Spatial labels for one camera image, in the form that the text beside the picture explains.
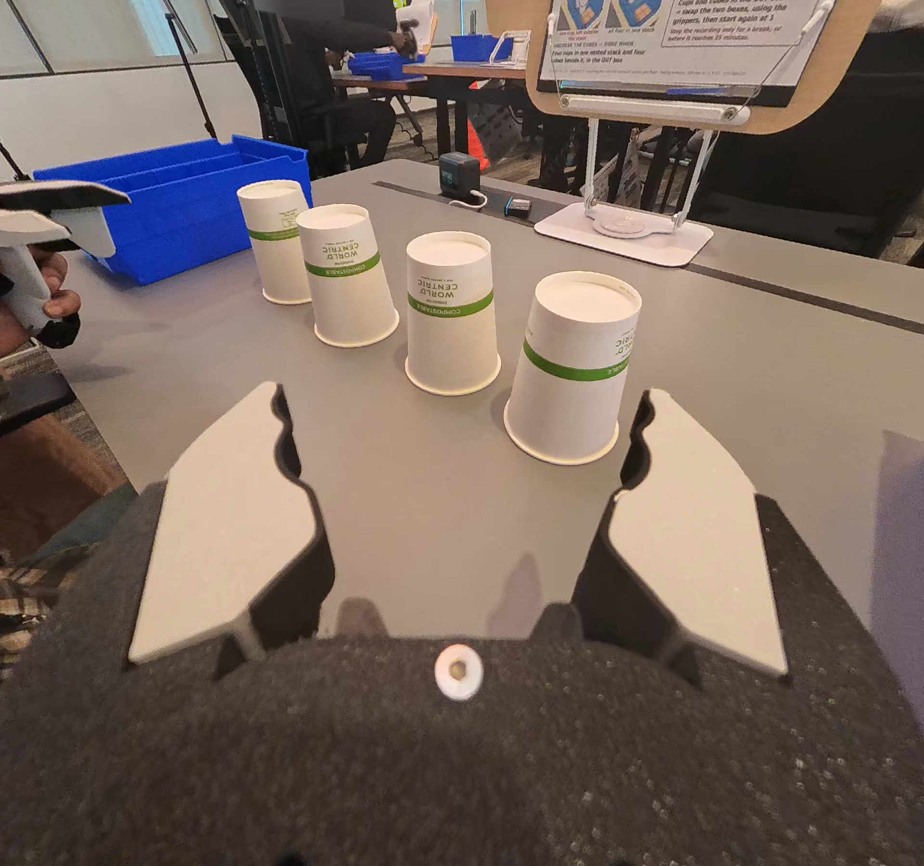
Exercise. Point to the blue plastic bin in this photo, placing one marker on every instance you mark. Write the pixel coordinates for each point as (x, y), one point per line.
(180, 216)

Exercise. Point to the orange traffic cone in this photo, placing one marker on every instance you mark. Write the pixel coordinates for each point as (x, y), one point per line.
(478, 155)

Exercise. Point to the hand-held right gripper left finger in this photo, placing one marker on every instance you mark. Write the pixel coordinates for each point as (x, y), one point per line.
(216, 519)

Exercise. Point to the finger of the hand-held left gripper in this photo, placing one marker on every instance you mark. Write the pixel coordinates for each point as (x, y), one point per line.
(83, 227)
(29, 232)

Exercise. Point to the white tablet stand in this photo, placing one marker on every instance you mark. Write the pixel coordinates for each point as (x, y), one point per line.
(628, 238)

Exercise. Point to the white green-banded paper cup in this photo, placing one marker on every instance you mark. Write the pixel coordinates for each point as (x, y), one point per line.
(278, 267)
(563, 411)
(451, 346)
(346, 303)

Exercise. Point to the blue background bin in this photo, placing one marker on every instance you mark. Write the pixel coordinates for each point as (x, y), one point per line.
(480, 48)
(375, 66)

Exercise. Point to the black power bank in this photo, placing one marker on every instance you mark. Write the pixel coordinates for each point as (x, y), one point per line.
(458, 176)

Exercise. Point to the small black device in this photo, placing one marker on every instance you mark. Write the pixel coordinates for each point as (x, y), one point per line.
(517, 207)

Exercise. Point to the black chair armrest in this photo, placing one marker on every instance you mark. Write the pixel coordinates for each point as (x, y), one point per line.
(36, 404)

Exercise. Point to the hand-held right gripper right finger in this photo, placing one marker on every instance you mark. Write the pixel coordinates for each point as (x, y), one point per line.
(693, 519)

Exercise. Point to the wooden background desk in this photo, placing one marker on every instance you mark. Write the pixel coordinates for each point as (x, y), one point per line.
(462, 70)

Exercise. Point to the person's left hand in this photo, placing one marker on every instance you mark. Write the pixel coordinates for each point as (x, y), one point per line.
(54, 270)

